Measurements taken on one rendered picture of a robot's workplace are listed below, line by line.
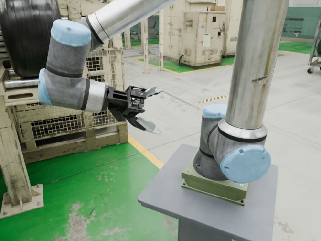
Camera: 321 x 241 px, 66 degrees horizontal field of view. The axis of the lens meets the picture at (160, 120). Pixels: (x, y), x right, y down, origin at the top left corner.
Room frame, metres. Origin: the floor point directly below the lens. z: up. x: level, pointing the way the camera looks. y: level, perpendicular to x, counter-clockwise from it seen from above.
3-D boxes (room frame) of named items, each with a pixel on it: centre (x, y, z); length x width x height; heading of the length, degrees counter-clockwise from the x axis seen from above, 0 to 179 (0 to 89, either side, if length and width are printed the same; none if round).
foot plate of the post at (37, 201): (1.42, 1.01, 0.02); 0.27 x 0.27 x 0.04; 25
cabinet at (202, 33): (6.25, -1.02, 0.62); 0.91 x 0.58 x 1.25; 124
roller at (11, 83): (1.43, 0.73, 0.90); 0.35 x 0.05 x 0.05; 115
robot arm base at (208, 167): (0.88, -0.24, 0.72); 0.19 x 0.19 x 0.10
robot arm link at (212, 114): (0.87, -0.24, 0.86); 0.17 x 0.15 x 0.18; 6
